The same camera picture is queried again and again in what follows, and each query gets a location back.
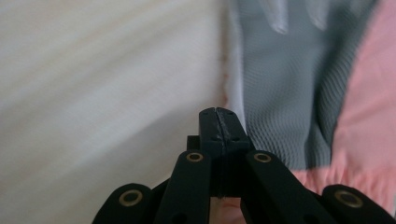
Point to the pink padded ski glove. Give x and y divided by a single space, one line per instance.
280 93

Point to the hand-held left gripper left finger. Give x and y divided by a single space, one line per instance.
211 133

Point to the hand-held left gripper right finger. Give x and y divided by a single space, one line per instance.
233 140

